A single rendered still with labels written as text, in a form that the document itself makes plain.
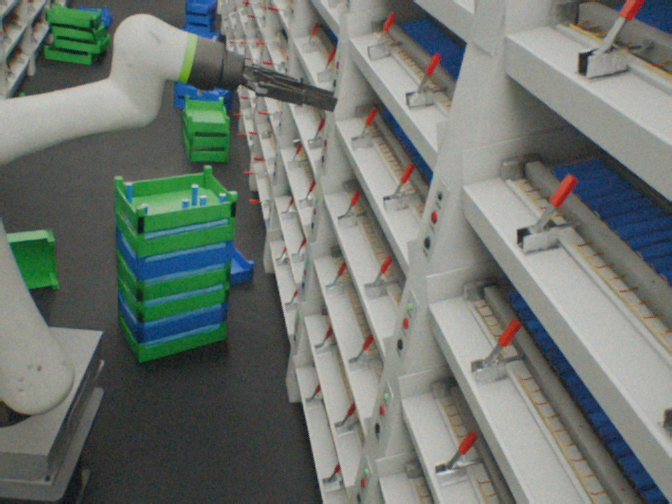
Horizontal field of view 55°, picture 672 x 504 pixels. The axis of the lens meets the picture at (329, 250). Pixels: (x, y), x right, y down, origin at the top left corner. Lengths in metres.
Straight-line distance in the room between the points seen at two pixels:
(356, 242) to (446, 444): 0.57
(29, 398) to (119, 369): 0.90
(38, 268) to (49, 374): 1.31
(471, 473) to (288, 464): 0.98
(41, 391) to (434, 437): 0.68
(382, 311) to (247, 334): 1.10
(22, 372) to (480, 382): 0.76
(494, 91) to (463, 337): 0.33
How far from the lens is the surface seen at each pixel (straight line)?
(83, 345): 1.66
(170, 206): 2.01
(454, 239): 0.91
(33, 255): 2.50
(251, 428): 1.98
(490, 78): 0.83
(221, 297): 2.13
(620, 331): 0.66
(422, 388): 1.08
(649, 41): 0.70
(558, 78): 0.70
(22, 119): 1.22
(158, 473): 1.87
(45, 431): 1.48
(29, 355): 1.21
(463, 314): 0.94
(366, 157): 1.37
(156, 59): 1.25
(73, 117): 1.27
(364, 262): 1.37
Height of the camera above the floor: 1.46
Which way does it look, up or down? 32 degrees down
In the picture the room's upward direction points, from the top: 10 degrees clockwise
